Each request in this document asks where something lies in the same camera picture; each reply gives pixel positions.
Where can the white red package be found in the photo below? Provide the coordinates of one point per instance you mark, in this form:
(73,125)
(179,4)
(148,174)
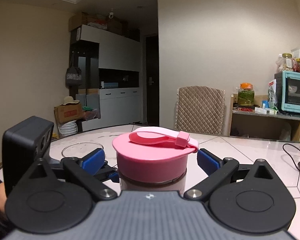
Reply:
(271,94)

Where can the glass jar beige contents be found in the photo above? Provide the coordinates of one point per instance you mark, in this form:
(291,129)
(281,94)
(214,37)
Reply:
(284,62)

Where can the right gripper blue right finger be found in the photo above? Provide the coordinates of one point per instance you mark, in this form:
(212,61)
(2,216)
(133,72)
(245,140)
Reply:
(208,162)

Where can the quilted beige chair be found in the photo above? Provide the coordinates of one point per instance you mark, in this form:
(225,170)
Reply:
(200,109)

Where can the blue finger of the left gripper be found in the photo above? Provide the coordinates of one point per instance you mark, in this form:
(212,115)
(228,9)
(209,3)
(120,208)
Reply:
(114,177)

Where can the hanging grey bag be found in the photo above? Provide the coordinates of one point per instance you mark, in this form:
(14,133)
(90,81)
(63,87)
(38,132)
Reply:
(73,76)

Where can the wooden side shelf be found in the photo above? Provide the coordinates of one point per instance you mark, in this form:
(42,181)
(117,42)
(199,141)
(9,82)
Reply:
(251,124)

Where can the white grey cabinet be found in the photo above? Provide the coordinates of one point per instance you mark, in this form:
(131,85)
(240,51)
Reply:
(110,66)

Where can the pink bottle cap with strap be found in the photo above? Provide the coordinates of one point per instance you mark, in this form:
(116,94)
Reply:
(153,154)

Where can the pink Hello Kitty bottle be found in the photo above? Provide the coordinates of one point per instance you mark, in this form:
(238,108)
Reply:
(177,184)

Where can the stack of white plates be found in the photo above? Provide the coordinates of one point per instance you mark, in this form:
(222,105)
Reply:
(68,128)

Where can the white flat box on shelf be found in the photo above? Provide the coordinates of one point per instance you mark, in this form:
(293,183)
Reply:
(265,111)

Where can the orange lid pickle jar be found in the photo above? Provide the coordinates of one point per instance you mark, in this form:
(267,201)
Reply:
(246,95)

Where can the teal toaster oven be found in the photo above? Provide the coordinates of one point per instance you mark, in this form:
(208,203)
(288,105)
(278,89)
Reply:
(288,91)

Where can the cardboard box on floor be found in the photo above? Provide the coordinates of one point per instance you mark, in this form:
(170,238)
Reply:
(67,113)

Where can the straw hat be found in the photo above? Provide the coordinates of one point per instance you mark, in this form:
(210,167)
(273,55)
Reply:
(69,100)

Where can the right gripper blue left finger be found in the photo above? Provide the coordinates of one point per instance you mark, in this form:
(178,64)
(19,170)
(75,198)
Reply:
(93,161)

